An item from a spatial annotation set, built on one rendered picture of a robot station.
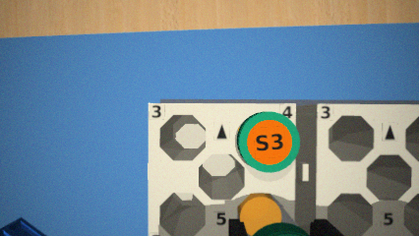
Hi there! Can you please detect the blue table mat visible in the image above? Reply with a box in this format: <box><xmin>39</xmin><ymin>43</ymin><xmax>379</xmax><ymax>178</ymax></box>
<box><xmin>0</xmin><ymin>23</ymin><xmax>419</xmax><ymax>236</ymax></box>

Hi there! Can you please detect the green-capped conical tube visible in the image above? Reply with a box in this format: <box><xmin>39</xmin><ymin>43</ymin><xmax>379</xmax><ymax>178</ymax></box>
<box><xmin>237</xmin><ymin>111</ymin><xmax>300</xmax><ymax>173</ymax></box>

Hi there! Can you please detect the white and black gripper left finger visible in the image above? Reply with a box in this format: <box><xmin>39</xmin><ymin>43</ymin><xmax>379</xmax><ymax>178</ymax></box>
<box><xmin>228</xmin><ymin>219</ymin><xmax>248</xmax><ymax>236</ymax></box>

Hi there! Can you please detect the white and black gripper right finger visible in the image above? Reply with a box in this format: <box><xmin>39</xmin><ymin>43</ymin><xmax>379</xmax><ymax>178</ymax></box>
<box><xmin>310</xmin><ymin>219</ymin><xmax>344</xmax><ymax>236</ymax></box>

